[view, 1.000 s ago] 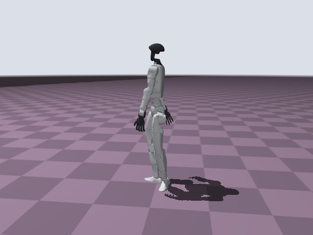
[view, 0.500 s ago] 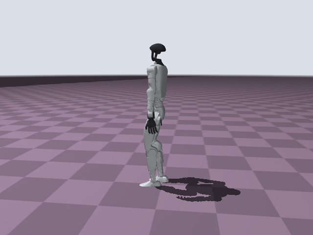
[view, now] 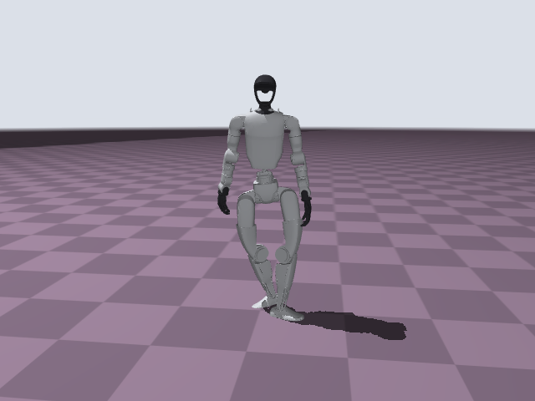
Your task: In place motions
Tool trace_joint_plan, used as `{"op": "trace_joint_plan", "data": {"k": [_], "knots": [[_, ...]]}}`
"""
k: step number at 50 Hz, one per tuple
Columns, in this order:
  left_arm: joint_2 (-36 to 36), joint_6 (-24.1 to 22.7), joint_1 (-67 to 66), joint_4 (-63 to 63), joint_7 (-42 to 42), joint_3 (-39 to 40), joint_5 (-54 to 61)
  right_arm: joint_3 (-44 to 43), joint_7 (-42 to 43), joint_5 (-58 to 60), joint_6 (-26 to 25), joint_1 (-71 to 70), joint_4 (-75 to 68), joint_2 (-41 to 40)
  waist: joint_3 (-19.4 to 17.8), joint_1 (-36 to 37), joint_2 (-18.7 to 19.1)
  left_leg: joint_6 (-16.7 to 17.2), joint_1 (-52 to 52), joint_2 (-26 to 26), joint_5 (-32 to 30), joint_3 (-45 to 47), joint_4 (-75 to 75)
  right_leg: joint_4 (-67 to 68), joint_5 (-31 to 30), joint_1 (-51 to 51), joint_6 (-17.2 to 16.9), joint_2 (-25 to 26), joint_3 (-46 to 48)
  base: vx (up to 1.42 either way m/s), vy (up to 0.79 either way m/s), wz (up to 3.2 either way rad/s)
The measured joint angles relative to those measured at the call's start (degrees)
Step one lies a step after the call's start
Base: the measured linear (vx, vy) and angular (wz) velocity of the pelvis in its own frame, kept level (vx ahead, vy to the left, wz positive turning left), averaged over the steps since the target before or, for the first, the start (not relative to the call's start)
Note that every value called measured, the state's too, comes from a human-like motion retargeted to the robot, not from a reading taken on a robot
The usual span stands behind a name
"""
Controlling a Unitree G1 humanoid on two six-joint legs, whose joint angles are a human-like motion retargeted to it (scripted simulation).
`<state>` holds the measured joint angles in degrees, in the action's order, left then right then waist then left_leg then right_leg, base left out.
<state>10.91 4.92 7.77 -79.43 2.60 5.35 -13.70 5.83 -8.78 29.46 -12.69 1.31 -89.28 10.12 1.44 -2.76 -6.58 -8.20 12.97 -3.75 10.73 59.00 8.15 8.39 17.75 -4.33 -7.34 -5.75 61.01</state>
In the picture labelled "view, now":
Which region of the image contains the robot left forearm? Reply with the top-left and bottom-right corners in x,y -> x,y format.
294,153 -> 311,198

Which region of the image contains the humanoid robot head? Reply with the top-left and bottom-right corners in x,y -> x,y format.
254,74 -> 276,114

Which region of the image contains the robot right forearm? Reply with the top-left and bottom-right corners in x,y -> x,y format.
218,151 -> 235,193

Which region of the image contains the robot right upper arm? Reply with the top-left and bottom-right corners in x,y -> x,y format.
226,114 -> 246,164

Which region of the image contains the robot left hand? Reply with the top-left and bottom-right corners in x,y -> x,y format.
301,190 -> 312,226

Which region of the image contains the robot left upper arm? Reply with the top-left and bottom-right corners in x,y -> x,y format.
283,115 -> 304,165

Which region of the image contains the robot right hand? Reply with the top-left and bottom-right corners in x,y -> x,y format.
217,187 -> 230,215

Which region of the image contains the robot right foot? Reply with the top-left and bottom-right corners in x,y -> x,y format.
252,293 -> 277,308

